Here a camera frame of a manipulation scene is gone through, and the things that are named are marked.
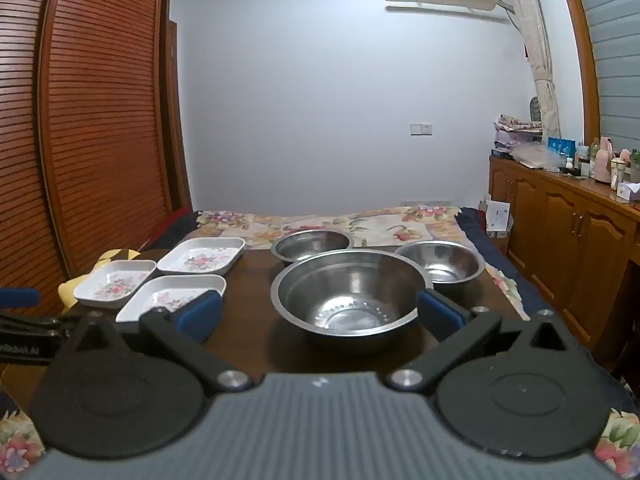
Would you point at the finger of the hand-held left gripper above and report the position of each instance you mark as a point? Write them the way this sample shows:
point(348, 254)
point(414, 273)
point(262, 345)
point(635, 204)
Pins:
point(17, 297)

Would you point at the large steel bowl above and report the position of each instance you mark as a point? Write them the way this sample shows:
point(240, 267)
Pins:
point(350, 290)

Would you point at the wooden louvered wardrobe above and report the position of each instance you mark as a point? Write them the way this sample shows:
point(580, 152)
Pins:
point(100, 110)

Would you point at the green glass bottle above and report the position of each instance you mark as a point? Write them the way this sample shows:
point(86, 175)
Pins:
point(635, 165)

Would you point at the clear plastic bag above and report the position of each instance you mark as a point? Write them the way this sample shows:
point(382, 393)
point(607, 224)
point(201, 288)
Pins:
point(537, 156)

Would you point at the beige lidded cup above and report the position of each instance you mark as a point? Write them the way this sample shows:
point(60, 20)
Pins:
point(618, 172)

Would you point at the wooden window frame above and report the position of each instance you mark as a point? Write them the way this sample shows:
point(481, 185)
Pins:
point(582, 50)

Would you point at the small grey-green fan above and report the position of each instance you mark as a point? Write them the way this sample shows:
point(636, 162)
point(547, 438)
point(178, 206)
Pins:
point(535, 110)

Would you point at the white paper bag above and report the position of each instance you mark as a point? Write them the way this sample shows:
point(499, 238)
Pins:
point(497, 217)

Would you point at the white floral square plate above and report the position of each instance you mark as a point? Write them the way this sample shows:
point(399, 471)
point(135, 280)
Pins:
point(165, 297)
point(117, 282)
point(200, 257)

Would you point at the pink thermos bottle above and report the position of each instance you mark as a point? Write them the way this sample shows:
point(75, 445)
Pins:
point(601, 162)

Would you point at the white wall switch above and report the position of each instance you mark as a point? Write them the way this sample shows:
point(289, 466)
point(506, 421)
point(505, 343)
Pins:
point(421, 128)

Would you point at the wooden sideboard cabinet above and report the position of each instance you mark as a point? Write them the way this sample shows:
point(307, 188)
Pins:
point(565, 225)

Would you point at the stack of folded cloths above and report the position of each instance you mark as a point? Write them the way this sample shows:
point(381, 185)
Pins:
point(515, 132)

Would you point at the small steel bowl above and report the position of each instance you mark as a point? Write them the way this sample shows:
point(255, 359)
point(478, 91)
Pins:
point(440, 260)
point(310, 246)

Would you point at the white tissue box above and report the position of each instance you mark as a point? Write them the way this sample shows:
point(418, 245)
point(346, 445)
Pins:
point(629, 192)

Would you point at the blue carton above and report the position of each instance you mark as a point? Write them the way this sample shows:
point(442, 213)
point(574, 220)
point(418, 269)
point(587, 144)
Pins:
point(561, 146)

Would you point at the cream patterned curtain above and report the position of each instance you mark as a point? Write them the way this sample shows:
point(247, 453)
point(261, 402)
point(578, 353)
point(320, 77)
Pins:
point(542, 60)

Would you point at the dark red-edged quilt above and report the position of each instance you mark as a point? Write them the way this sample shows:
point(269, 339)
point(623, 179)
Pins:
point(167, 230)

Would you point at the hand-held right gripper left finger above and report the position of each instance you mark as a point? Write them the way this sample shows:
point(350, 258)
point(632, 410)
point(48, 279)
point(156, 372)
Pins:
point(200, 316)

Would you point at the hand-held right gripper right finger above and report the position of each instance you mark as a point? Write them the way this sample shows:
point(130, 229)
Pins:
point(441, 312)

